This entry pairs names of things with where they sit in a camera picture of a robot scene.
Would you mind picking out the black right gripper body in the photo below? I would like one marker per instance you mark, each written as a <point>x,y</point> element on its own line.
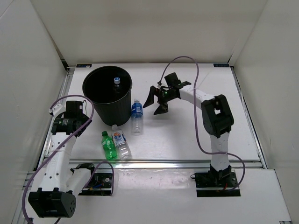
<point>165,96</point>

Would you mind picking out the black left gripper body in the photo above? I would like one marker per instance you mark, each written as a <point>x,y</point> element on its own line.
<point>84,118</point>

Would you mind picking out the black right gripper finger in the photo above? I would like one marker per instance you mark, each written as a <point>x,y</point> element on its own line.
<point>153,92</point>
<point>163,108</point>

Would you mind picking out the clear bottle blue label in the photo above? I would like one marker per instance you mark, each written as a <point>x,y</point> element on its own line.
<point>137,118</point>

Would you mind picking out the green soda bottle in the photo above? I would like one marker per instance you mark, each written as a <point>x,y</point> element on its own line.
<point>108,146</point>

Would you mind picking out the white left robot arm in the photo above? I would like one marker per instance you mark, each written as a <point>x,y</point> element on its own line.
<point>56,195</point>

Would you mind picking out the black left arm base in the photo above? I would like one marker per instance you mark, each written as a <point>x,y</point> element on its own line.
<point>101,183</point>

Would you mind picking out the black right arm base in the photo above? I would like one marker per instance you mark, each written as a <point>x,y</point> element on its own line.
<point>207,186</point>

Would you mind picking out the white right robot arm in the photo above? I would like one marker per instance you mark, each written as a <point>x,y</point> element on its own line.
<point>217,120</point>

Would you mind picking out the black ribbed plastic bin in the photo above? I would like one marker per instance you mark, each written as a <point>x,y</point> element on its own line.
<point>113,109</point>

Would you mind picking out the clear water bottle orange label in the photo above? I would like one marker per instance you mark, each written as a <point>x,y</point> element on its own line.
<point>120,143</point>

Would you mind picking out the aluminium table frame rail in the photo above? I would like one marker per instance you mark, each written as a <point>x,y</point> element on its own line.
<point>155,187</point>

